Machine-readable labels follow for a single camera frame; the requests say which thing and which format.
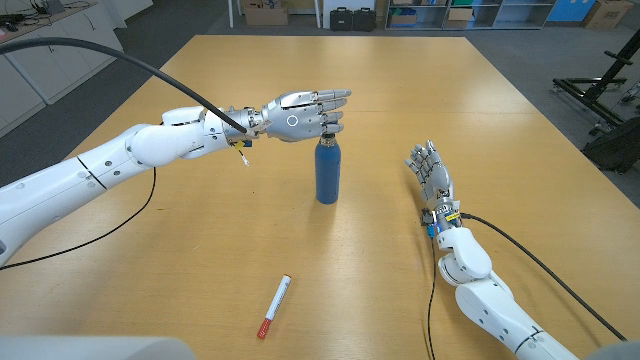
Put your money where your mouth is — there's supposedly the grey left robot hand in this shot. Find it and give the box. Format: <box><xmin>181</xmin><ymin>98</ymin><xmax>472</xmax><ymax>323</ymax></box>
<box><xmin>259</xmin><ymin>88</ymin><xmax>353</xmax><ymax>144</ymax></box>

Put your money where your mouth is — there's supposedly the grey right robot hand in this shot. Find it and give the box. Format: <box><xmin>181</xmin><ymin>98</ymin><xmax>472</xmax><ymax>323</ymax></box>
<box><xmin>403</xmin><ymin>139</ymin><xmax>459</xmax><ymax>214</ymax></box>

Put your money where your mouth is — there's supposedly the blue metal water bottle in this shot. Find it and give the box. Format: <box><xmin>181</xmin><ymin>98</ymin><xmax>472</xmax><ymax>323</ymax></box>
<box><xmin>314</xmin><ymin>139</ymin><xmax>343</xmax><ymax>205</ymax></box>

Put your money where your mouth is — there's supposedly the white marker with red cap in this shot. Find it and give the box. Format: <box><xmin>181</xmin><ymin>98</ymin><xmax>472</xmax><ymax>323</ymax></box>
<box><xmin>256</xmin><ymin>273</ymin><xmax>293</xmax><ymax>340</ymax></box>

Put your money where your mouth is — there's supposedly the large cardboard box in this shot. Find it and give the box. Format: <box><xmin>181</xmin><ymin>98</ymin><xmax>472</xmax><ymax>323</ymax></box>
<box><xmin>242</xmin><ymin>0</ymin><xmax>290</xmax><ymax>27</ymax></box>

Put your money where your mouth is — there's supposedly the black hard case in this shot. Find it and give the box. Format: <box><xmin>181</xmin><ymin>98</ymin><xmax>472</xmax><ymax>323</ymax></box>
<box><xmin>329</xmin><ymin>6</ymin><xmax>354</xmax><ymax>32</ymax></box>
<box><xmin>352</xmin><ymin>6</ymin><xmax>377</xmax><ymax>32</ymax></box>

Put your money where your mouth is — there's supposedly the white panel on legs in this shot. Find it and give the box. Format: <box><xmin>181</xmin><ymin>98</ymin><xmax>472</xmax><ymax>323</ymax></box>
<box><xmin>228</xmin><ymin>0</ymin><xmax>377</xmax><ymax>30</ymax></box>

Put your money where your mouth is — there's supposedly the small cardboard box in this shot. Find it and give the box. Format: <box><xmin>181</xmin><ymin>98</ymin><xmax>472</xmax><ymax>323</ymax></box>
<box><xmin>446</xmin><ymin>7</ymin><xmax>474</xmax><ymax>30</ymax></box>

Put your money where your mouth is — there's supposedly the grey metal shelf unit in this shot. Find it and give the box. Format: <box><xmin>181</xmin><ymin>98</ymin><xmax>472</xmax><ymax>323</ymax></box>
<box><xmin>384</xmin><ymin>0</ymin><xmax>558</xmax><ymax>31</ymax></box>

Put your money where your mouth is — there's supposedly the black angled base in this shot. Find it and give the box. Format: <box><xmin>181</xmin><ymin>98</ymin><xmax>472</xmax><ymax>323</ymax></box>
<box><xmin>581</xmin><ymin>117</ymin><xmax>640</xmax><ymax>175</ymax></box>

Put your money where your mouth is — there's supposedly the black metal wheeled stand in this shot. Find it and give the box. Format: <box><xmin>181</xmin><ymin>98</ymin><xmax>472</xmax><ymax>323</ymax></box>
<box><xmin>552</xmin><ymin>29</ymin><xmax>640</xmax><ymax>137</ymax></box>

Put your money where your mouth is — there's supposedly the blue panel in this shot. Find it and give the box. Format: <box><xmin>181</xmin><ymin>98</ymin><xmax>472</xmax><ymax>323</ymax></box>
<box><xmin>547</xmin><ymin>0</ymin><xmax>584</xmax><ymax>23</ymax></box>

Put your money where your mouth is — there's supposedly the long white cabinet wooden top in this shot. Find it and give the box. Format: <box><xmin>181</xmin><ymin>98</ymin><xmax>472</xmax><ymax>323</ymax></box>
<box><xmin>0</xmin><ymin>0</ymin><xmax>125</xmax><ymax>106</ymax></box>

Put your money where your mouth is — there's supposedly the cardboard box with print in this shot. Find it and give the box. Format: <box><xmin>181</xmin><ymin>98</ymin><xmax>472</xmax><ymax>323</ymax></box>
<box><xmin>582</xmin><ymin>0</ymin><xmax>635</xmax><ymax>30</ymax></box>

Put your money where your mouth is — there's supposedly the low white cabinet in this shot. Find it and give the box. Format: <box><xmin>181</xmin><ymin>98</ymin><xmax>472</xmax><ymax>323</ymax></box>
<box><xmin>0</xmin><ymin>52</ymin><xmax>48</xmax><ymax>139</ymax></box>

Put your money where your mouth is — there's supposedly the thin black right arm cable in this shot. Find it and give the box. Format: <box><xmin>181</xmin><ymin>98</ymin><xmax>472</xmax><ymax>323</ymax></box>
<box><xmin>426</xmin><ymin>237</ymin><xmax>439</xmax><ymax>360</ymax></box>

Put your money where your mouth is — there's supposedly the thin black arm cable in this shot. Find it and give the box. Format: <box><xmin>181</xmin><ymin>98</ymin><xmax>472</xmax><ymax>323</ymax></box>
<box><xmin>0</xmin><ymin>167</ymin><xmax>158</xmax><ymax>272</ymax></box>
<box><xmin>426</xmin><ymin>237</ymin><xmax>439</xmax><ymax>360</ymax></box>

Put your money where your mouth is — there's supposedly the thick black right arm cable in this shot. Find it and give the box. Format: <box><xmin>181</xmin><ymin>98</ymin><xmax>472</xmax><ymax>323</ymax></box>
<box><xmin>459</xmin><ymin>212</ymin><xmax>628</xmax><ymax>343</ymax></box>

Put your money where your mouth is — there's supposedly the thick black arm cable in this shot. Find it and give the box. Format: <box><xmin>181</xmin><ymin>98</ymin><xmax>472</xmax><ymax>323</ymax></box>
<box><xmin>0</xmin><ymin>36</ymin><xmax>249</xmax><ymax>135</ymax></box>
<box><xmin>459</xmin><ymin>212</ymin><xmax>628</xmax><ymax>343</ymax></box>

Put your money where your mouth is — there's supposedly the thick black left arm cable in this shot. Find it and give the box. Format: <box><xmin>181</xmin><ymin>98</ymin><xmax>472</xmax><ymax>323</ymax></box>
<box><xmin>0</xmin><ymin>36</ymin><xmax>249</xmax><ymax>135</ymax></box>

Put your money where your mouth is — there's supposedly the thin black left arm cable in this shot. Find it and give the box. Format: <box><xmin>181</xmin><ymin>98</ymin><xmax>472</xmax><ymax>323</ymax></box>
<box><xmin>0</xmin><ymin>167</ymin><xmax>158</xmax><ymax>272</ymax></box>

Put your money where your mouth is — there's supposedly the black cable bundle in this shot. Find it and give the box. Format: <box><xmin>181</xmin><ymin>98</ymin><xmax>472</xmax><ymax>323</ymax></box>
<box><xmin>0</xmin><ymin>13</ymin><xmax>24</xmax><ymax>33</ymax></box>

